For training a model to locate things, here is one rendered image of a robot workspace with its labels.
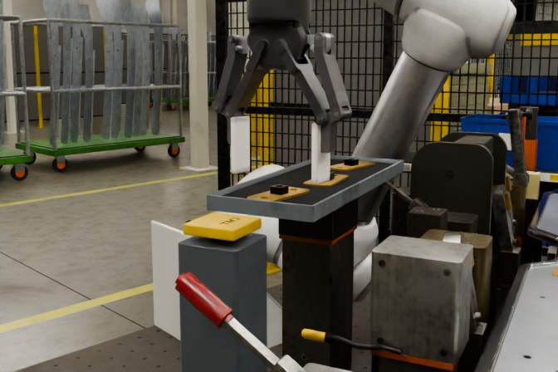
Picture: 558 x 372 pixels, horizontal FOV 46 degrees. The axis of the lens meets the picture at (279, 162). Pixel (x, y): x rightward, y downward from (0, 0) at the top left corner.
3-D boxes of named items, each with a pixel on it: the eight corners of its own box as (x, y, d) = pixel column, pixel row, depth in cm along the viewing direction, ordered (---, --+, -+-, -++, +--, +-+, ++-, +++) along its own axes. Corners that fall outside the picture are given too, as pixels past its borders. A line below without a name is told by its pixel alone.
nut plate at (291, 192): (271, 203, 76) (271, 193, 76) (245, 199, 78) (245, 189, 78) (311, 192, 82) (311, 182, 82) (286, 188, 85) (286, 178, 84)
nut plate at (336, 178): (329, 188, 85) (329, 178, 85) (301, 185, 86) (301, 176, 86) (349, 177, 93) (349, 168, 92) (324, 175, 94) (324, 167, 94)
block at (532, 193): (530, 326, 156) (539, 173, 150) (514, 324, 157) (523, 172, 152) (531, 320, 159) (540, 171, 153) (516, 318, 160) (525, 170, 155)
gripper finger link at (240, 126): (234, 117, 81) (230, 117, 81) (235, 173, 82) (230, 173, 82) (250, 115, 83) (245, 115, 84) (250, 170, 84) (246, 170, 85)
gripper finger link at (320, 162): (325, 120, 77) (330, 121, 76) (325, 180, 78) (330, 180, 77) (310, 123, 74) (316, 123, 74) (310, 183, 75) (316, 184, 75)
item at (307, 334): (399, 359, 73) (400, 349, 73) (300, 340, 79) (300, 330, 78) (403, 355, 74) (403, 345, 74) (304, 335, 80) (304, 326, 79)
